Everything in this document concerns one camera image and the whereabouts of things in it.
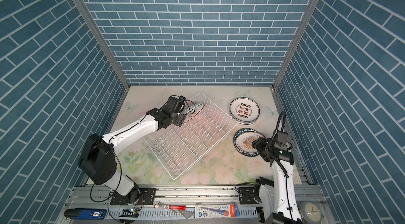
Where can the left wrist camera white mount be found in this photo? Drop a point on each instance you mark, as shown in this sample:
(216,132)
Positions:
(181,100)

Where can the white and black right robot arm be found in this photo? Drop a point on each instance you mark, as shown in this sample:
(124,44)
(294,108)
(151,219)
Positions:
(278,196)

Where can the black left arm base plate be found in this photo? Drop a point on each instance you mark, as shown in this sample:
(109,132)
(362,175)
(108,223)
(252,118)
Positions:
(142,196)

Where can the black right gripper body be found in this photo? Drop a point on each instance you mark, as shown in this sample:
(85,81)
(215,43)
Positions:
(263,146)

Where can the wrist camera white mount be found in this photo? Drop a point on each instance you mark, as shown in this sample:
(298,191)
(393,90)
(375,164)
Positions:
(181,100)
(280,137)

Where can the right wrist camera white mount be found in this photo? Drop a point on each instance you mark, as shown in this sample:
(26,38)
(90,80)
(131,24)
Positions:
(280,137)

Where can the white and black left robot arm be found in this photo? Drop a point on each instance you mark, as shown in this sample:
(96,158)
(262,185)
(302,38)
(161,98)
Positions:
(99,157)

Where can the blue black handheld device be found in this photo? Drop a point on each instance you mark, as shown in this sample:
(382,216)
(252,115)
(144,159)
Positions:
(85,214)

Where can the white wire dish rack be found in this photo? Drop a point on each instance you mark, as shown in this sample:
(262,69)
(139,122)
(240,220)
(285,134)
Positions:
(180,148)

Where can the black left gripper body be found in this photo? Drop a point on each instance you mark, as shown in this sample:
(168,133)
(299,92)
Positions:
(178,119)

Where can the aluminium rail frame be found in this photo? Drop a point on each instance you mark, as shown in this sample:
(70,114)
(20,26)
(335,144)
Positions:
(189,196)

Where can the blue white red box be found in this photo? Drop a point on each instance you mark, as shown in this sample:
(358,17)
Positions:
(216,211)

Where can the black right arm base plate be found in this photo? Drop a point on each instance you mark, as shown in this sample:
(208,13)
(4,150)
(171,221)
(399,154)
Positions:
(247,196)

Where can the white slotted cable duct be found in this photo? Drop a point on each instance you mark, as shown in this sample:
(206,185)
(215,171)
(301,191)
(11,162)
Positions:
(167,214)

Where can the white analog clock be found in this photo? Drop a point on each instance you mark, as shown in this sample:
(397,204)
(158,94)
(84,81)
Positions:
(310,213)

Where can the small circuit board left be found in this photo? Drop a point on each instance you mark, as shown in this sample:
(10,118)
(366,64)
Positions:
(130,213)

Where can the red marker pen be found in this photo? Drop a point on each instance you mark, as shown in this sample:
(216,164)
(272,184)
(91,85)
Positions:
(171,207)

